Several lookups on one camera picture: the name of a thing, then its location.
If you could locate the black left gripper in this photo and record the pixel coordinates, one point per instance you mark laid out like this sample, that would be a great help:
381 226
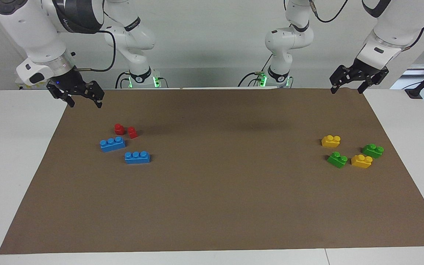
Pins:
363 70

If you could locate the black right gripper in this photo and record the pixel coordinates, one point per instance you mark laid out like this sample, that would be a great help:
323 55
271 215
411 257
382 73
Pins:
70 81

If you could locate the green two-stud toy brick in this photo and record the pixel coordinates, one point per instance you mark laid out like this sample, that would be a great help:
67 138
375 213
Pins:
373 151
337 160

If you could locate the blue three-stud toy brick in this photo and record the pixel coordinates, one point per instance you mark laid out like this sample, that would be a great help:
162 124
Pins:
137 158
112 144

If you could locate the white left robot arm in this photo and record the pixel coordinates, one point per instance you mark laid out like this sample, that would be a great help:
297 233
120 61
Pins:
392 29

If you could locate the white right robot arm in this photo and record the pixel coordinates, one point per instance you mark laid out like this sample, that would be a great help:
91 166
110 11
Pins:
31 33

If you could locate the small red toy brick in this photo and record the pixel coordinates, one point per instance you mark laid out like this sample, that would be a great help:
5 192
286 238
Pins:
119 129
133 133

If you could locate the yellow two-stud toy brick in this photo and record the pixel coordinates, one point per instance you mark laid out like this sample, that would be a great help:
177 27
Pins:
361 162
331 141

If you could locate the brown paper table mat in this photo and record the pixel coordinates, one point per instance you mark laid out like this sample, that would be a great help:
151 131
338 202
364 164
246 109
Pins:
215 184

